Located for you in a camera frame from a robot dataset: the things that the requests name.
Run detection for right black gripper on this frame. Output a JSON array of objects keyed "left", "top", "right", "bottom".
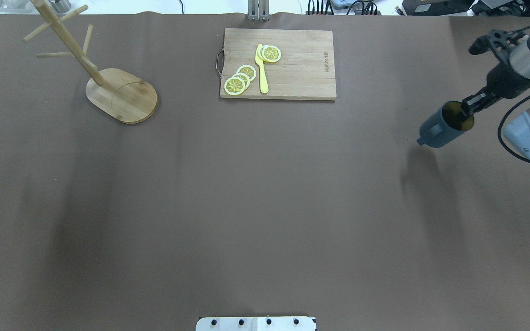
[{"left": 461, "top": 63, "right": 530, "bottom": 118}]

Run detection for blue-grey mug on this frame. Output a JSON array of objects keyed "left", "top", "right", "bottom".
[{"left": 417, "top": 101, "right": 475, "bottom": 148}]

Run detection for wooden cup rack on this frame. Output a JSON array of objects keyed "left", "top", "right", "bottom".
[{"left": 23, "top": 0, "right": 159, "bottom": 125}]

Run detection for small steel cup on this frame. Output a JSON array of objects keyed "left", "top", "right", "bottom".
[{"left": 48, "top": 0, "right": 72, "bottom": 14}]

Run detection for wooden cutting board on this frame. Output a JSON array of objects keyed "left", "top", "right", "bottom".
[{"left": 219, "top": 28, "right": 337, "bottom": 101}]

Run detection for yellow plastic knife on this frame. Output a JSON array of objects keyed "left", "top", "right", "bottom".
[{"left": 254, "top": 44, "right": 269, "bottom": 94}]

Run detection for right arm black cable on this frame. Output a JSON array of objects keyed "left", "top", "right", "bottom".
[{"left": 497, "top": 21, "right": 530, "bottom": 171}]

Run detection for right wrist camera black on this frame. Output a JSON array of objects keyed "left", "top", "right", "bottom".
[{"left": 468, "top": 29, "right": 527, "bottom": 61}]

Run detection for aluminium frame post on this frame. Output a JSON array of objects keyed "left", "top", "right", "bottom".
[{"left": 247, "top": 0, "right": 271, "bottom": 22}]

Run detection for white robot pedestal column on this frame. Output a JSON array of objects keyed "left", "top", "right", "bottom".
[{"left": 195, "top": 316, "right": 318, "bottom": 331}]

